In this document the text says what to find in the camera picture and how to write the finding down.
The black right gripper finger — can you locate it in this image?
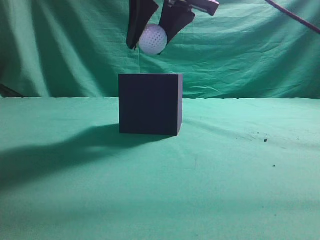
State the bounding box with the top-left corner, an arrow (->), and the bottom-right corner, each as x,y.
159,0 -> 196,47

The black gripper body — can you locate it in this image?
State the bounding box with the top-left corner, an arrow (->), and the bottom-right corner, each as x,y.
167,0 -> 220,16

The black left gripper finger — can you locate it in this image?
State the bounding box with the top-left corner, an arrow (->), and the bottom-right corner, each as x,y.
126,0 -> 159,50

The white dimpled ball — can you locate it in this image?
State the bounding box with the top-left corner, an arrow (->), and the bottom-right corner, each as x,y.
138,24 -> 168,55

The dark blue cube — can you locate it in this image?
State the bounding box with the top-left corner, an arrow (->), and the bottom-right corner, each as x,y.
118,73 -> 183,136

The dark cable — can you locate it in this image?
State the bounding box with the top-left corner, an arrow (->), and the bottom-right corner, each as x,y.
264,0 -> 320,35

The green table cloth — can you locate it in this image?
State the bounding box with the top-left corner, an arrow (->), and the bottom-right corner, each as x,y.
0,98 -> 320,240

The green backdrop cloth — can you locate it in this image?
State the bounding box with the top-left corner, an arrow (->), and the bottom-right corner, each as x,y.
0,0 -> 320,99

